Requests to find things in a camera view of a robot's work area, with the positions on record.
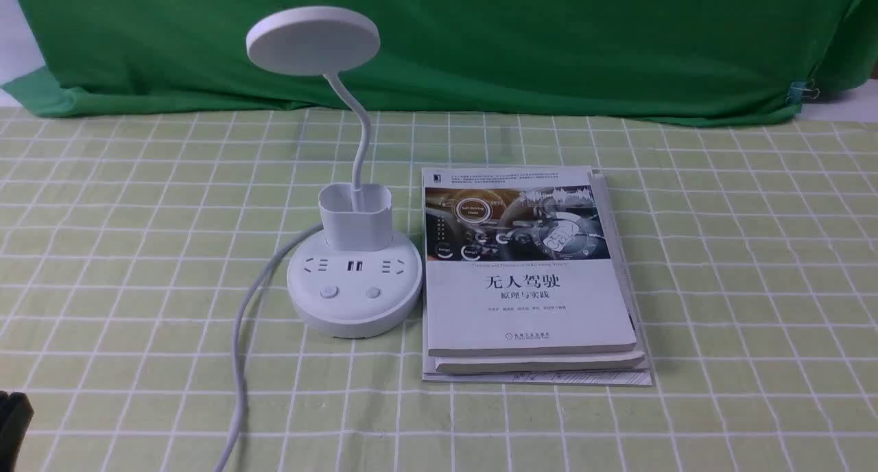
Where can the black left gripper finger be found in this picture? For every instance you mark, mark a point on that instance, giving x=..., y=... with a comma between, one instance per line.
x=16, y=415

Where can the white desk lamp with sockets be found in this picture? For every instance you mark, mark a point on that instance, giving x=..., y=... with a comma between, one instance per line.
x=351, y=275

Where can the green checked tablecloth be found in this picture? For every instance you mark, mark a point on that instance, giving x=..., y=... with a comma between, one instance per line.
x=128, y=243

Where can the green backdrop cloth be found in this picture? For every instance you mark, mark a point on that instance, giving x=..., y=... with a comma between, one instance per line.
x=697, y=63

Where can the top white book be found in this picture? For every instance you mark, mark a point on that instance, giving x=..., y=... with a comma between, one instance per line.
x=528, y=300

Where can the bottom printed paper booklet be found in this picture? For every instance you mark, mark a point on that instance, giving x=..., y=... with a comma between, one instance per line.
x=638, y=376

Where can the blue binder clip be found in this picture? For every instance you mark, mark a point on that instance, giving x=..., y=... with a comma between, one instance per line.
x=802, y=92

